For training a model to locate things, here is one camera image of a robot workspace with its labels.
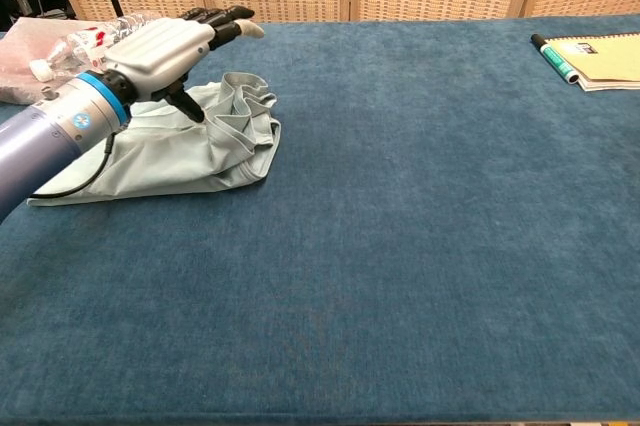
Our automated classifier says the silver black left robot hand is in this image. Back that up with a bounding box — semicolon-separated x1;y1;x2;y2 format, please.
102;4;265;123

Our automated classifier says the light blue t-shirt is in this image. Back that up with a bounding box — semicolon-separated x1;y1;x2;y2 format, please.
27;71;282;208

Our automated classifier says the clear plastic water bottle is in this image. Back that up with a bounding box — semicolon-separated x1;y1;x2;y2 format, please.
28;13;152;83

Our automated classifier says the translucent pouch with red contents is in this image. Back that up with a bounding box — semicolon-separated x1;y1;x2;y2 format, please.
0;16;101;106

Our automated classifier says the blue velvet table cover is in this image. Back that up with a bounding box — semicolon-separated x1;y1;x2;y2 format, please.
0;13;640;426

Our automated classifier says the green and black marker pen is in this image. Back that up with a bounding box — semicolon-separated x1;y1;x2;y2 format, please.
530;33;581;85

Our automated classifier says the brown spiral notebook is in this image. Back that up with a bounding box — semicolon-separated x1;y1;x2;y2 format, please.
544;31;640;93

